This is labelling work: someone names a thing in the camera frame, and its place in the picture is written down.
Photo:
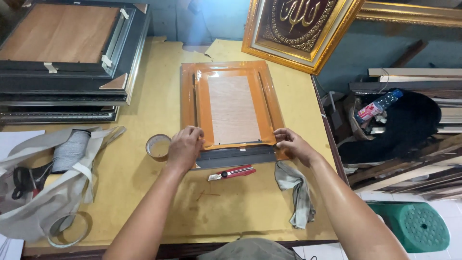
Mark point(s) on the person's left hand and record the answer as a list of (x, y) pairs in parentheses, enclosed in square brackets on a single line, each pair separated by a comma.
[(184, 147)]

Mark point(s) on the person's right hand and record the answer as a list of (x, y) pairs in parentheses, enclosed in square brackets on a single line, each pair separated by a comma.
[(294, 144)]

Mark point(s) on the person's left fingers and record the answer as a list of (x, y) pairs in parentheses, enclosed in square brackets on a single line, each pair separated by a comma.
[(189, 131)]

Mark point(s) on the picture frame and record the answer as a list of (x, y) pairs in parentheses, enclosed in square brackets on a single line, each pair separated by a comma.
[(232, 108)]

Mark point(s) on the brown packing tape roll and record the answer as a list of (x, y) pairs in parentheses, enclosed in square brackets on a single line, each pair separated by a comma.
[(158, 146)]

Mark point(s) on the red utility knife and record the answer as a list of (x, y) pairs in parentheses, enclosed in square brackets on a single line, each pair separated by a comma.
[(231, 172)]

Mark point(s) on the grey rag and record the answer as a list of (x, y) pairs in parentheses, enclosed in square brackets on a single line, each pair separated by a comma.
[(296, 191)]

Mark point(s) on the person's grey clothing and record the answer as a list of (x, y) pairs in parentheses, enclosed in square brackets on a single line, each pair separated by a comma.
[(249, 250)]

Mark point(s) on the stack of dark picture frames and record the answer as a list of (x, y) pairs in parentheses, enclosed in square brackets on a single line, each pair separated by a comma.
[(68, 54)]

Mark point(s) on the grey cloth bag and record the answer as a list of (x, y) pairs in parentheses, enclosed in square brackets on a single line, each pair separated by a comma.
[(54, 195)]

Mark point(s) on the gold framed calligraphy picture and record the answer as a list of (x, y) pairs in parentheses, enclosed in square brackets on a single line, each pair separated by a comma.
[(299, 29)]

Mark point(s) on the clear tape roll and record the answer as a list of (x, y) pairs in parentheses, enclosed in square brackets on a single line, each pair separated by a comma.
[(68, 231)]

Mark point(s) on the black scissors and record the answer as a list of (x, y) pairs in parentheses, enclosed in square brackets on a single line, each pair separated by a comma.
[(25, 180)]

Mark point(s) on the white paper sheet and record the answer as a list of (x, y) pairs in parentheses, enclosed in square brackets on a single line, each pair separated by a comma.
[(14, 142)]

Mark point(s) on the plastic water bottle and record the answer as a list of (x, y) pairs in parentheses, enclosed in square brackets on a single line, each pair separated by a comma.
[(377, 106)]

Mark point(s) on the black cloth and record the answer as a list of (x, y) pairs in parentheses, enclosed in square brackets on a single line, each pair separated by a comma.
[(393, 126)]

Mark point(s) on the green plastic stool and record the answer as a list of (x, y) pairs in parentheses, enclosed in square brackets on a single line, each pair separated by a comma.
[(415, 225)]

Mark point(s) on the heap of frame mouldings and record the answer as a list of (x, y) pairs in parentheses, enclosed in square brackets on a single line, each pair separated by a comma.
[(408, 144)]

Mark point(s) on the gold frame moulding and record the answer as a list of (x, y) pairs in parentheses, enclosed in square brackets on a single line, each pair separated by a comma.
[(411, 14)]

